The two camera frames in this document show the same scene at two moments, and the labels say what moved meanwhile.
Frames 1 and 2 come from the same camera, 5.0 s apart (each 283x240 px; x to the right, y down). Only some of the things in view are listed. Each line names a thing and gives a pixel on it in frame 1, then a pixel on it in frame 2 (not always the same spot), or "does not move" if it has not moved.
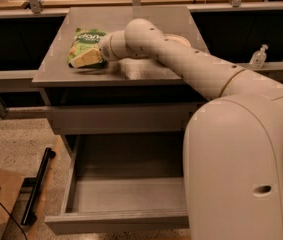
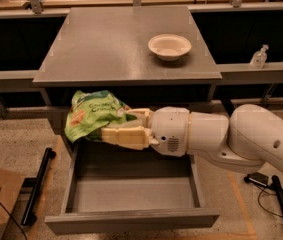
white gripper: (105, 48) → (169, 129)
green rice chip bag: (85, 41) → (91, 110)
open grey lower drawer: (124, 183) does not move
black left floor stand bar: (29, 218) does not move
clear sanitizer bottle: (258, 58) does not move
